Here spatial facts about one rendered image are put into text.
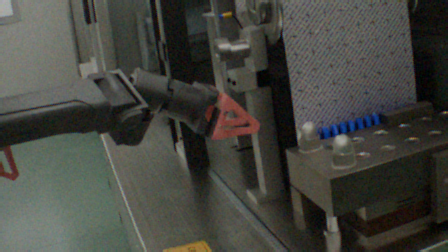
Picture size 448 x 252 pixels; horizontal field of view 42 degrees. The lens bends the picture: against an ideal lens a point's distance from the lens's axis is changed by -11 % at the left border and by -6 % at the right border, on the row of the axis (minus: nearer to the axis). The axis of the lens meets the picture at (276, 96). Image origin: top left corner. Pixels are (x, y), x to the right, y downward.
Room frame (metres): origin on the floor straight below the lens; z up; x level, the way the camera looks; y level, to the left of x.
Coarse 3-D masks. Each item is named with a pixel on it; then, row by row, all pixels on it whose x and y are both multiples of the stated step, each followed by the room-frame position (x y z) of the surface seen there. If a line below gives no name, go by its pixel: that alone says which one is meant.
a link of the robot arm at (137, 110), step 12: (120, 72) 0.88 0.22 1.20; (132, 96) 0.86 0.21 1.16; (132, 108) 0.83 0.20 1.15; (144, 108) 0.84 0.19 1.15; (120, 120) 0.81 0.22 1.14; (132, 120) 0.83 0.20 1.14; (144, 120) 0.90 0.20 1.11; (120, 132) 0.89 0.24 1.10; (132, 132) 0.90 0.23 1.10; (144, 132) 0.92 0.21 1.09; (120, 144) 0.91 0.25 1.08; (132, 144) 0.92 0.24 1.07
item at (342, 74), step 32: (352, 32) 1.02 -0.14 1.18; (384, 32) 1.04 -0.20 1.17; (288, 64) 0.98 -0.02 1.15; (320, 64) 1.00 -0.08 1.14; (352, 64) 1.01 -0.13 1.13; (384, 64) 1.03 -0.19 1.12; (320, 96) 0.99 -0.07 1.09; (352, 96) 1.01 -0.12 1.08; (384, 96) 1.03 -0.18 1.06; (320, 128) 0.99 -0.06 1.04
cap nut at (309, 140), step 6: (306, 126) 0.90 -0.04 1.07; (312, 126) 0.90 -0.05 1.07; (300, 132) 0.91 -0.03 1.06; (306, 132) 0.90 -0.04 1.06; (312, 132) 0.90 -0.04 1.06; (300, 138) 0.91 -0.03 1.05; (306, 138) 0.90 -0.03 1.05; (312, 138) 0.90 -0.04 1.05; (318, 138) 0.90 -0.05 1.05; (300, 144) 0.90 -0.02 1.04; (306, 144) 0.90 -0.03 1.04; (312, 144) 0.90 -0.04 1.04; (318, 144) 0.90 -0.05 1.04; (300, 150) 0.91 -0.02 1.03; (306, 150) 0.90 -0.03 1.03; (312, 150) 0.90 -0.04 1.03; (318, 150) 0.90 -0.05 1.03
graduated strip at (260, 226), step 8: (208, 176) 1.20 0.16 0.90; (216, 176) 1.19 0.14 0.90; (216, 184) 1.14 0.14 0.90; (224, 184) 1.14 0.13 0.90; (224, 192) 1.10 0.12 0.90; (232, 192) 1.09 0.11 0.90; (232, 200) 1.06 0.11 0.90; (240, 200) 1.05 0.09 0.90; (240, 208) 1.01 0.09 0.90; (248, 208) 1.01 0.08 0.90; (248, 216) 0.98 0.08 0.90; (256, 216) 0.97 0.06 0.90; (256, 224) 0.94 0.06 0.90; (264, 224) 0.93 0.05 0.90; (264, 232) 0.90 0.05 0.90; (272, 232) 0.90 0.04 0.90; (272, 240) 0.87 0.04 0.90; (280, 240) 0.87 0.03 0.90; (280, 248) 0.84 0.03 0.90; (288, 248) 0.84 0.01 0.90
